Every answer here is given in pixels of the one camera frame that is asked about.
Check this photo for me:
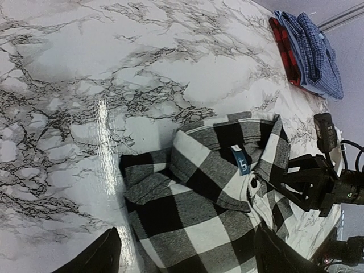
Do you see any blue checkered shirt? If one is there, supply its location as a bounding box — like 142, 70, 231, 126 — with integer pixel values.
282, 12, 344, 100

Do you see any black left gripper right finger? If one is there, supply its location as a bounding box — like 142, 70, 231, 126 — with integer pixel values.
254, 226, 325, 273

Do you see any folded red plaid shirt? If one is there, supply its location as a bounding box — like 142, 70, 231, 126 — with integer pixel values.
268, 17, 305, 88

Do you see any black white checkered shirt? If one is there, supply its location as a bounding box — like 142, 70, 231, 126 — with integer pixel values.
119, 112, 294, 272

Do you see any right aluminium wall post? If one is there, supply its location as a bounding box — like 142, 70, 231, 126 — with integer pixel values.
318, 2, 363, 32

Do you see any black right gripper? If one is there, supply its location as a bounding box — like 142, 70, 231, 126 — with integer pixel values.
270, 155, 338, 217

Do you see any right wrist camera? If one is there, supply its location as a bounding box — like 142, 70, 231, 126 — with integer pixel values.
313, 113, 337, 154

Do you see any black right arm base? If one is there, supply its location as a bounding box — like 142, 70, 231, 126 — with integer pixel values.
322, 227, 363, 267

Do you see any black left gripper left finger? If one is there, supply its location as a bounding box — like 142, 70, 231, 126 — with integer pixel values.
53, 227, 122, 273

